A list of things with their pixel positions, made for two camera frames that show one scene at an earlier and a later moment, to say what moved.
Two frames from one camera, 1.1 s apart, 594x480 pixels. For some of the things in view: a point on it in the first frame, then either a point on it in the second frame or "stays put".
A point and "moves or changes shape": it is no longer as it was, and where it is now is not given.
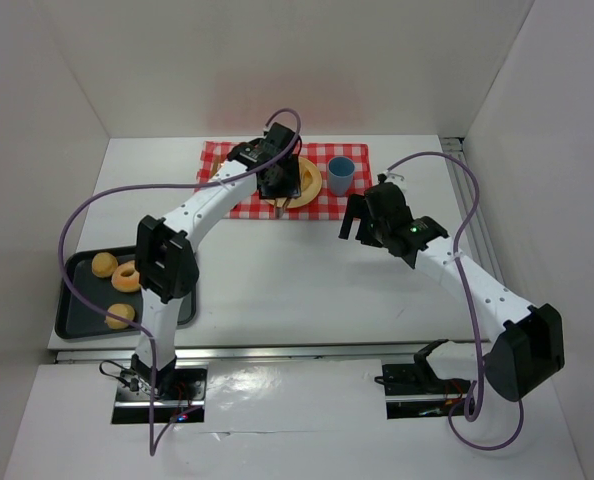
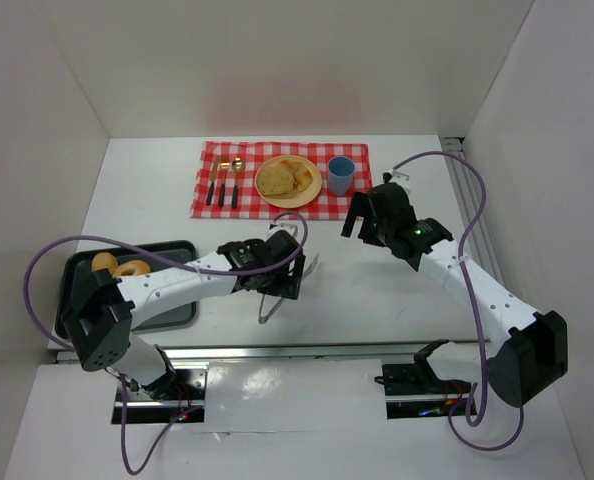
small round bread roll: (104, 265) stays put
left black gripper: (273, 185) to (287, 279)
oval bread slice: (306, 178) moves or changes shape
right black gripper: (365, 220) stays put
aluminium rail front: (257, 352) stays put
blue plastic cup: (340, 171) stays put
